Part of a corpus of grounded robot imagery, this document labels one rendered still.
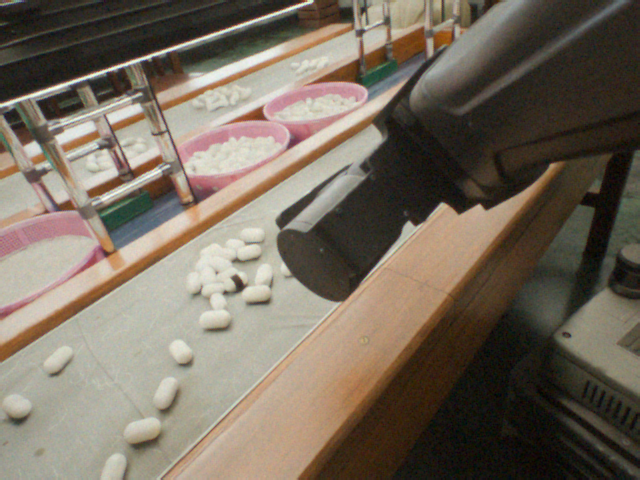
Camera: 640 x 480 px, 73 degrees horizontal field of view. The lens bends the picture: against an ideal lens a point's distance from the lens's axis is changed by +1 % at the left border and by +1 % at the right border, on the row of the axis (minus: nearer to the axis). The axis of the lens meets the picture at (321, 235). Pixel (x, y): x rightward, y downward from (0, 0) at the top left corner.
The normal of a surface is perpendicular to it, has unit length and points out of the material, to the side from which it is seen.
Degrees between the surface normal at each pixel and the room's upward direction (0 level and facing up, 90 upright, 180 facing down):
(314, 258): 95
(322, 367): 0
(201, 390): 0
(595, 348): 0
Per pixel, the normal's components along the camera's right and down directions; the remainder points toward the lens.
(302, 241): -0.61, 0.60
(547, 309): -0.16, -0.80
